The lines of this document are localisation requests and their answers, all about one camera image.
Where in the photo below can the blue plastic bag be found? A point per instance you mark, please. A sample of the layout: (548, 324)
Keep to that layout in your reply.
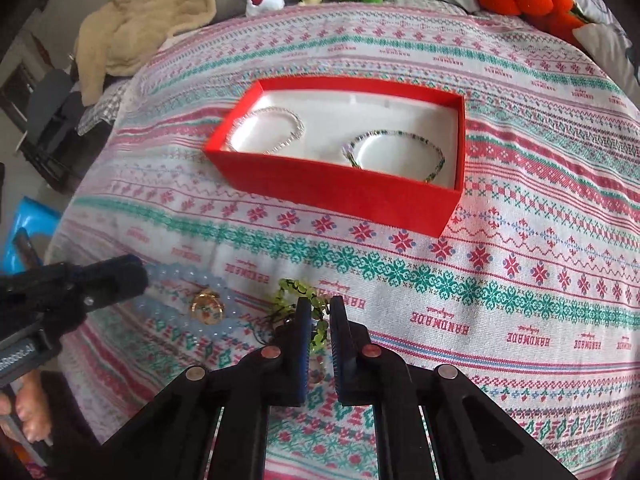
(30, 220)

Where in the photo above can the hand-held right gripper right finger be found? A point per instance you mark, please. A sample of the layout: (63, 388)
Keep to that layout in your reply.
(338, 347)

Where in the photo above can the person's bare foot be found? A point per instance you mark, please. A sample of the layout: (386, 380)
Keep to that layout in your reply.
(32, 405)

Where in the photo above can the white pillow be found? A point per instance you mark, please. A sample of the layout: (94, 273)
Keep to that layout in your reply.
(605, 45)

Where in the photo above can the beige fleece blanket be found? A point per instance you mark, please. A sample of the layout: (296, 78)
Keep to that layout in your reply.
(150, 20)

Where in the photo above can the checkered grey cloth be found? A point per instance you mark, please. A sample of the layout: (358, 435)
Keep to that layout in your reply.
(100, 107)

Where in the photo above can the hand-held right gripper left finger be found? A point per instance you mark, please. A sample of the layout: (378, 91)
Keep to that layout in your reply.
(302, 342)

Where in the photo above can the patterned knit-print blanket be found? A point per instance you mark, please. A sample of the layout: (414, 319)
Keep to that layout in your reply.
(500, 285)

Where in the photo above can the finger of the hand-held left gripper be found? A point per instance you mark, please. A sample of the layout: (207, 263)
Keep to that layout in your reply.
(75, 302)
(115, 269)

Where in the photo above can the black chair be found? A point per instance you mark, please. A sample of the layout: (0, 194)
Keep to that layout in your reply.
(50, 95)

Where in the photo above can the red cardboard jewelry box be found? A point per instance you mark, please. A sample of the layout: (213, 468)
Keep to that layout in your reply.
(350, 195)

